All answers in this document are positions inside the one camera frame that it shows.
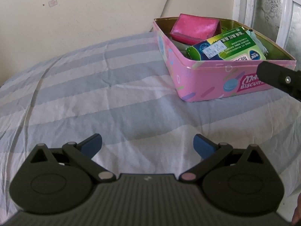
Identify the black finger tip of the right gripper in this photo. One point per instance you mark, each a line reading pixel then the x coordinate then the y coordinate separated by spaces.
pixel 279 77

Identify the white window frame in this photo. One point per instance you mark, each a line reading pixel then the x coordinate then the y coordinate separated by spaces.
pixel 279 20

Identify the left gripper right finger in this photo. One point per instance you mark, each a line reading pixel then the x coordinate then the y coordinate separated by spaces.
pixel 211 155

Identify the green medicine box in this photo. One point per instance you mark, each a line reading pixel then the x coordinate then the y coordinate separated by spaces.
pixel 237 44

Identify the pink biscuit tin box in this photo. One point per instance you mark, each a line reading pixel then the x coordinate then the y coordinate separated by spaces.
pixel 204 80

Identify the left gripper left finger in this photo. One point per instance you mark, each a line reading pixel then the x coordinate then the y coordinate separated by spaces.
pixel 81 155

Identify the light blue cloth item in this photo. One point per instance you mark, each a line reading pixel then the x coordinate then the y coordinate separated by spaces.
pixel 253 36

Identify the pink glitter pouch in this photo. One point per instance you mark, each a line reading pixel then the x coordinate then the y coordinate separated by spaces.
pixel 191 29

